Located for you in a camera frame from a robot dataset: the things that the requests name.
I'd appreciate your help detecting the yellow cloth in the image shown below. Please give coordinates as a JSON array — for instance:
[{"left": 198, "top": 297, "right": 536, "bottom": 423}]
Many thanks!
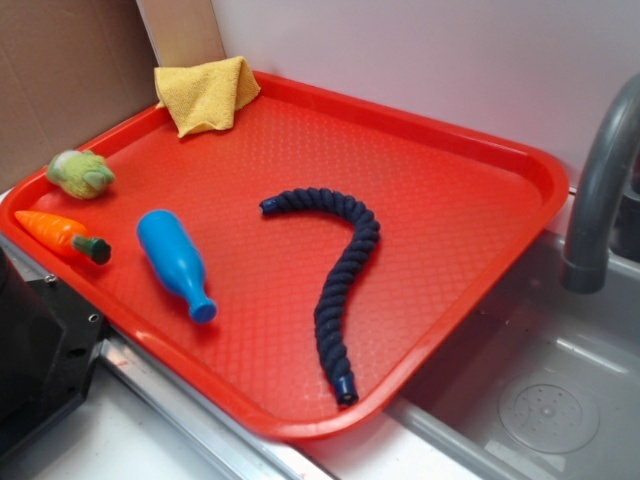
[{"left": 154, "top": 56, "right": 261, "bottom": 138}]

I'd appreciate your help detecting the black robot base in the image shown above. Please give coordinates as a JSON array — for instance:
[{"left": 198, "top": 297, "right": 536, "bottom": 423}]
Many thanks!
[{"left": 1, "top": 253, "right": 105, "bottom": 462}]

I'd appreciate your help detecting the red plastic tray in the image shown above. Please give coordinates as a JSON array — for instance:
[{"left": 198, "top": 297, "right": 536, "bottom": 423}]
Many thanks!
[{"left": 1, "top": 73, "right": 569, "bottom": 441}]

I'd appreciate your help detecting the blue plastic bottle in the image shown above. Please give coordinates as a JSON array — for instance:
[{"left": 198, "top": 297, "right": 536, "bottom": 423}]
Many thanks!
[{"left": 136, "top": 210, "right": 218, "bottom": 324}]

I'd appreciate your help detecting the green plush toy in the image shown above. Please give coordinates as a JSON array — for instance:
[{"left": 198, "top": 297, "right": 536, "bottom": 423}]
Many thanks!
[{"left": 46, "top": 150, "right": 116, "bottom": 200}]

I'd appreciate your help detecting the light wooden board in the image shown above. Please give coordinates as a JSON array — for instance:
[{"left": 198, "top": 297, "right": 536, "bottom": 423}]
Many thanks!
[{"left": 136, "top": 0, "right": 226, "bottom": 67}]

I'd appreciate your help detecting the orange toy carrot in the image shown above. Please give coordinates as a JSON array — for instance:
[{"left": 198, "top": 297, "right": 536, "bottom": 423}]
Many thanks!
[{"left": 14, "top": 210, "right": 111, "bottom": 265}]

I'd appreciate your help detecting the grey faucet spout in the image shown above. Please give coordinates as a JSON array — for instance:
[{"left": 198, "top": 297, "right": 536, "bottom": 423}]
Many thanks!
[{"left": 561, "top": 75, "right": 639, "bottom": 294}]

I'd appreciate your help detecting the grey plastic sink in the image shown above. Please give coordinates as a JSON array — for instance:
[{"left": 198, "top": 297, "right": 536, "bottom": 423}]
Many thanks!
[{"left": 388, "top": 233, "right": 639, "bottom": 479}]

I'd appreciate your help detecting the brown cardboard panel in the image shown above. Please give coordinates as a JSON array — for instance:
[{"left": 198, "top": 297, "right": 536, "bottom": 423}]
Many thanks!
[{"left": 1, "top": 1, "right": 156, "bottom": 190}]

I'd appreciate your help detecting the dark blue twisted rope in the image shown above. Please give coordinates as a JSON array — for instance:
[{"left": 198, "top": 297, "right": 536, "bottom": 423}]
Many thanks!
[{"left": 258, "top": 187, "right": 382, "bottom": 407}]

